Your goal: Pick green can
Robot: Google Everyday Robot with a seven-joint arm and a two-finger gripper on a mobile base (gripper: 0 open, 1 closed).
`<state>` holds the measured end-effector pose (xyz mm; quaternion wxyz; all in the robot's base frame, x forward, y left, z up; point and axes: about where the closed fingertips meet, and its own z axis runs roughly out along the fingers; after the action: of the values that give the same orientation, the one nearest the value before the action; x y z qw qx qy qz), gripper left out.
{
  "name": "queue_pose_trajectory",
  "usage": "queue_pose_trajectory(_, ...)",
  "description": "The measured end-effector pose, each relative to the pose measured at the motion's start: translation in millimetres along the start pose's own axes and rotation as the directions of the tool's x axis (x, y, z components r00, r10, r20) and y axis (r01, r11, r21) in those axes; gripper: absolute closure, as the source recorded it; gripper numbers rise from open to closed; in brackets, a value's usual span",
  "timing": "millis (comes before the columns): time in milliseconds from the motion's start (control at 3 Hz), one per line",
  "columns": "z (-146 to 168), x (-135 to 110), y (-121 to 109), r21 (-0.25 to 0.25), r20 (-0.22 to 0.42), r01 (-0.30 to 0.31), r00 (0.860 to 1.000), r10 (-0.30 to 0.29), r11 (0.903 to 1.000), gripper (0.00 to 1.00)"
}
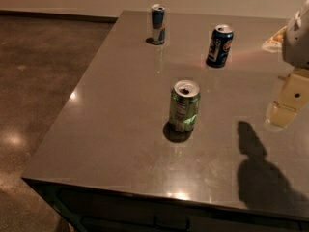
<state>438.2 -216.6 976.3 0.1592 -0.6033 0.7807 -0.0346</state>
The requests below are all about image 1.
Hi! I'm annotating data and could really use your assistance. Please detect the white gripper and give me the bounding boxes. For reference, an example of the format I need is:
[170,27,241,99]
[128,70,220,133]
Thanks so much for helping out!
[262,0,309,129]

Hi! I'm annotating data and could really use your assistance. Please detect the dark blue Pepsi can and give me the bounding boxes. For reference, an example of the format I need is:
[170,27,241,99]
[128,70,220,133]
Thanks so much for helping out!
[206,24,234,68]

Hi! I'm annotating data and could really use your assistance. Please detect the green soda can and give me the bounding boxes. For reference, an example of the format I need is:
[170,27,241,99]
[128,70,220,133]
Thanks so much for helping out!
[169,80,201,132]

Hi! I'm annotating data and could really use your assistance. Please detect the slim blue silver can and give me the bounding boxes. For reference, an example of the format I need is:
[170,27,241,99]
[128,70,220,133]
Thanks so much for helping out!
[151,4,165,45]

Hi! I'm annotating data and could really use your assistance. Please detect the grey metal table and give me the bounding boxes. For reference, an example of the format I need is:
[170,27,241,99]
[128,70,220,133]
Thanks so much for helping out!
[23,11,309,232]

